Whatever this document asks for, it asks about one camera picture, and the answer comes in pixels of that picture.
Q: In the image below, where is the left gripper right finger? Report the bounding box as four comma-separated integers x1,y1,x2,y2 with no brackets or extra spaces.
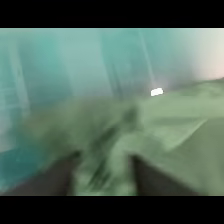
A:
127,154,202,197

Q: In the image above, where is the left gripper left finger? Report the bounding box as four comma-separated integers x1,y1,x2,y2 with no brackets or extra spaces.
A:
2,150,82,197

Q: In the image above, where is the green T-shirt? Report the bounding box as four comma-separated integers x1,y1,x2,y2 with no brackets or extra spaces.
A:
23,77,224,197

